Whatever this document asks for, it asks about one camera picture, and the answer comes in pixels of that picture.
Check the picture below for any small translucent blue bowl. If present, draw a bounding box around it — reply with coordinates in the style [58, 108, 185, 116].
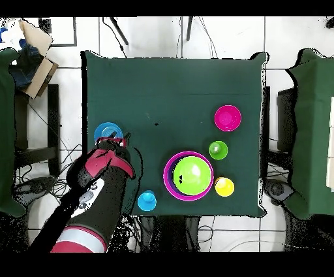
[93, 122, 124, 142]

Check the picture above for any large pink bowl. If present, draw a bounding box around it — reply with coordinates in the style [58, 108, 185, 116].
[163, 150, 215, 202]

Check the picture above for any purple bowl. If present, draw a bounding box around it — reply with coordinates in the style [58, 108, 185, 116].
[166, 154, 211, 197]

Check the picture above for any green bowl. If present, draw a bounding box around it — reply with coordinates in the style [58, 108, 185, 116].
[172, 155, 213, 196]

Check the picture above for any small pink bowl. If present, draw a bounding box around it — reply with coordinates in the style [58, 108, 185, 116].
[214, 105, 243, 133]

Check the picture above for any blue cup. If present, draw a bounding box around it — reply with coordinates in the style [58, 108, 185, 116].
[137, 189, 158, 212]

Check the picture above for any dark green tablecloth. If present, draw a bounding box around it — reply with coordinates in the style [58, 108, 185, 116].
[80, 50, 269, 218]

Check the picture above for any green cup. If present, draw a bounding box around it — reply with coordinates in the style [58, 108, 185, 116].
[208, 140, 229, 161]

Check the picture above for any black tripod leg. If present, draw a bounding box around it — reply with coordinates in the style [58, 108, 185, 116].
[185, 16, 194, 42]
[108, 16, 129, 46]

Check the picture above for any green cloth side table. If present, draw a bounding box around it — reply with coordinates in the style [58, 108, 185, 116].
[0, 48, 27, 218]
[285, 48, 334, 220]

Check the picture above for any dark blue bag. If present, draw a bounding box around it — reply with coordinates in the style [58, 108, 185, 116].
[10, 39, 44, 91]

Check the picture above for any yellow cup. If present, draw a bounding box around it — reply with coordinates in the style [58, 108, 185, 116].
[214, 176, 235, 197]

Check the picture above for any cardboard box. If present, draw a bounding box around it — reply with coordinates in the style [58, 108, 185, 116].
[8, 18, 59, 100]

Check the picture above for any black chair frame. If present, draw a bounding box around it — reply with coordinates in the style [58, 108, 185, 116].
[260, 85, 271, 178]
[14, 83, 61, 178]

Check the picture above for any tangle of black cables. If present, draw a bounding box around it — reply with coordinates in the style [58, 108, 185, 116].
[14, 143, 84, 199]

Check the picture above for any grey pedestal foot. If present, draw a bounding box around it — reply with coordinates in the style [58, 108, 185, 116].
[263, 178, 296, 206]
[12, 176, 57, 203]

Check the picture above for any black square frame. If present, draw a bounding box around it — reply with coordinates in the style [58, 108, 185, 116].
[38, 16, 78, 48]

